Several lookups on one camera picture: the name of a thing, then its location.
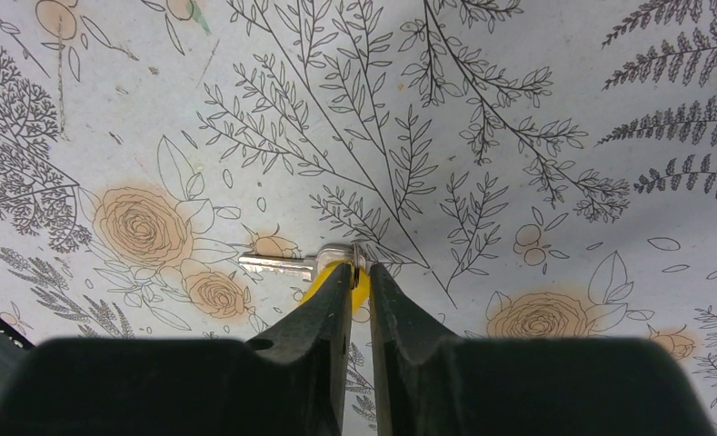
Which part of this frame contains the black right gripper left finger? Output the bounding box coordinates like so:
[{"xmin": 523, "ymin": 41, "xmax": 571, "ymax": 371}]
[{"xmin": 245, "ymin": 264, "xmax": 353, "ymax": 435}]

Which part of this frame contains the yellow key tag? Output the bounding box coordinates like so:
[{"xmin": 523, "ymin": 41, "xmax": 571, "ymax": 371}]
[{"xmin": 237, "ymin": 242, "xmax": 373, "ymax": 316}]

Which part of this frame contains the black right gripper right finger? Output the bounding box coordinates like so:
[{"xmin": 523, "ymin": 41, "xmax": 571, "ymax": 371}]
[{"xmin": 369, "ymin": 263, "xmax": 456, "ymax": 435}]

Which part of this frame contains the floral patterned table mat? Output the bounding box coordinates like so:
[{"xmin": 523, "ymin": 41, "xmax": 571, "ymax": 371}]
[{"xmin": 0, "ymin": 1, "xmax": 717, "ymax": 433}]

